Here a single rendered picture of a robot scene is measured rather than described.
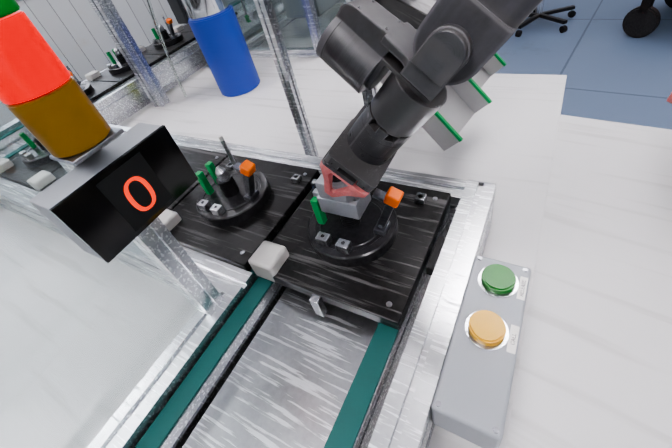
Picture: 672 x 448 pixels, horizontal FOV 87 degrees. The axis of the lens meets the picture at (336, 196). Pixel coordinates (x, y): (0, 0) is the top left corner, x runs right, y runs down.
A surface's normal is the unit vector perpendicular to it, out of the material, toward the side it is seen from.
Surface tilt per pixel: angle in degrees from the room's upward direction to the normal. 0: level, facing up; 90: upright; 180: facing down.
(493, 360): 0
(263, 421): 0
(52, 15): 90
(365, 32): 82
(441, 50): 82
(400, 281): 0
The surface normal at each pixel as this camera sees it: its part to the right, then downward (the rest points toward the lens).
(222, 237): -0.21, -0.72
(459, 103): 0.40, -0.29
